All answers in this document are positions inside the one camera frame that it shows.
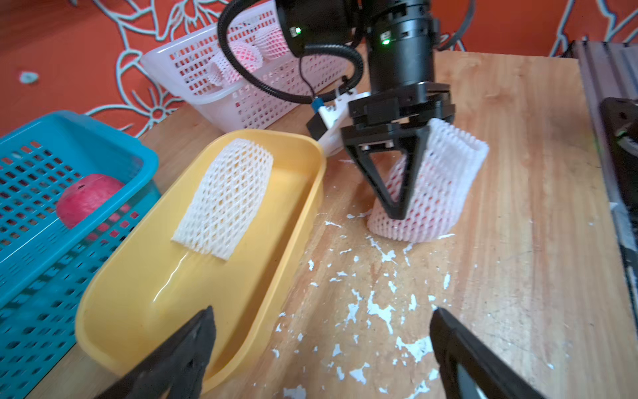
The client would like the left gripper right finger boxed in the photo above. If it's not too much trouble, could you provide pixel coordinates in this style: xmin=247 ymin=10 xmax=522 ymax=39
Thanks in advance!
xmin=430 ymin=308 xmax=543 ymax=399

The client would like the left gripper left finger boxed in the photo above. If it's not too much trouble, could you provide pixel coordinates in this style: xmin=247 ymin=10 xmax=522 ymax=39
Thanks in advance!
xmin=98 ymin=307 xmax=217 ymax=398

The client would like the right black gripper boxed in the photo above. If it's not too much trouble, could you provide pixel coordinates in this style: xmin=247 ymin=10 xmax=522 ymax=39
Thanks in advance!
xmin=341 ymin=81 xmax=455 ymax=219

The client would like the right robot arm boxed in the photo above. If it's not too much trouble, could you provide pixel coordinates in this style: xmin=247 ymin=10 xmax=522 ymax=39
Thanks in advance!
xmin=276 ymin=1 xmax=476 ymax=219

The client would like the yellow plastic tray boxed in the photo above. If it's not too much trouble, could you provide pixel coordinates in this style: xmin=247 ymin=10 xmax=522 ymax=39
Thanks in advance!
xmin=75 ymin=130 xmax=327 ymax=392

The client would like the netted apple in basket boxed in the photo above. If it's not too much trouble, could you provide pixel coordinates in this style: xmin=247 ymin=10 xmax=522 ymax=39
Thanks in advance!
xmin=206 ymin=42 xmax=265 ymax=88
xmin=254 ymin=25 xmax=290 ymax=61

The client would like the pink plastic basket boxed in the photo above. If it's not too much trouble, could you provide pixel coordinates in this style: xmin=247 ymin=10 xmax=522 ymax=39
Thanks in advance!
xmin=141 ymin=25 xmax=352 ymax=132

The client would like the teal plastic basket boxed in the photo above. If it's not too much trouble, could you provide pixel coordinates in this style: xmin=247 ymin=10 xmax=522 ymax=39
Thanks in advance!
xmin=1 ymin=111 xmax=160 ymax=398

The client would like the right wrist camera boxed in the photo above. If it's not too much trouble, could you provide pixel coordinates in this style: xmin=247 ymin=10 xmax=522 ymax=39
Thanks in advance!
xmin=307 ymin=89 xmax=370 ymax=157

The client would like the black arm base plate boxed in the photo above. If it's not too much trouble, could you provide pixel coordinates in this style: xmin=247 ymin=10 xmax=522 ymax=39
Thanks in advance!
xmin=599 ymin=97 xmax=637 ymax=209

